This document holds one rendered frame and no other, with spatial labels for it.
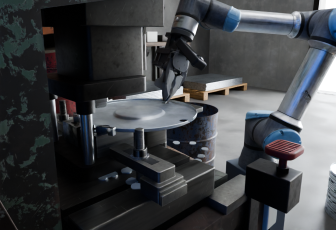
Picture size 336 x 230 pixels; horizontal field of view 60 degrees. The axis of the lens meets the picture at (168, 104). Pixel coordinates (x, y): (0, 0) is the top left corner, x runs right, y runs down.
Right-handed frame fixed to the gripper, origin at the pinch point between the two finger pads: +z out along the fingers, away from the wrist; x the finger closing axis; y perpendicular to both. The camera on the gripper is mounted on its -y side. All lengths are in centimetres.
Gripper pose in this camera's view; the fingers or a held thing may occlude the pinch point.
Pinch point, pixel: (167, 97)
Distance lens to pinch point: 85.3
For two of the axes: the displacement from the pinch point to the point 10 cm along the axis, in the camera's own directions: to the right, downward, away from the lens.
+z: -2.9, 9.5, -0.8
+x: -6.3, -2.6, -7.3
